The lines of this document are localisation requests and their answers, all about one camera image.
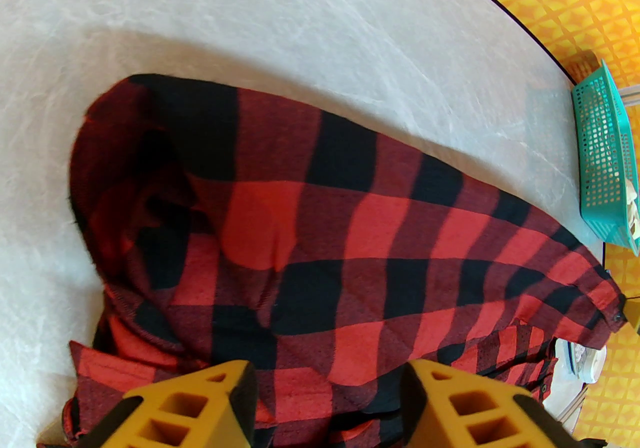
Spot teal plastic laundry basket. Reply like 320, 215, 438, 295
571, 60, 640, 256

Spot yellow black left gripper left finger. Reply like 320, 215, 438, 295
100, 361, 258, 448

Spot white square alarm clock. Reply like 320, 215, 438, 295
542, 338, 608, 429

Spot beige shorts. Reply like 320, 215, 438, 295
625, 181, 640, 241

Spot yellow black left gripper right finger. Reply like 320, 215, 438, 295
400, 360, 576, 448

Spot red black plaid shirt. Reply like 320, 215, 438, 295
62, 73, 628, 448

